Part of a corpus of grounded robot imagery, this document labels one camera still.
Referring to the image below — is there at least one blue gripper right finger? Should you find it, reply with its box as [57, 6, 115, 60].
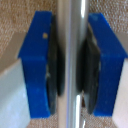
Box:
[77, 13, 128, 118]

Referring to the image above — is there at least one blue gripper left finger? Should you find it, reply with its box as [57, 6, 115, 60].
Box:
[18, 10, 67, 120]

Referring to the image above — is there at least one silver drawer handle bar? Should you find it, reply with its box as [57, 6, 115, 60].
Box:
[55, 0, 91, 128]

